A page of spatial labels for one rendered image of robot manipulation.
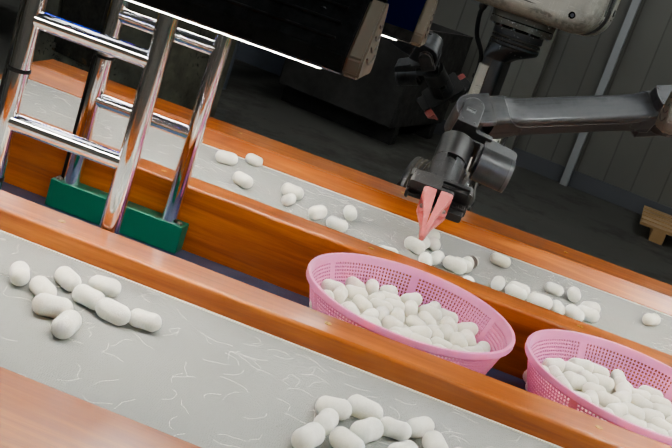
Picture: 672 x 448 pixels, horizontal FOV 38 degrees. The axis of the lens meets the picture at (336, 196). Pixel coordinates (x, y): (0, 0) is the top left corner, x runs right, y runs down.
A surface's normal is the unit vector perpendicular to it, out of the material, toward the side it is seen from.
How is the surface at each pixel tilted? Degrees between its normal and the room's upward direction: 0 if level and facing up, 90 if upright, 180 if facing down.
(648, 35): 90
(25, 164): 90
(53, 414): 0
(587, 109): 48
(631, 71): 90
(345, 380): 0
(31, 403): 0
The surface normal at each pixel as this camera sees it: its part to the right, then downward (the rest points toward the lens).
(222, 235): -0.18, 0.19
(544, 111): 0.22, -0.42
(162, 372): 0.31, -0.92
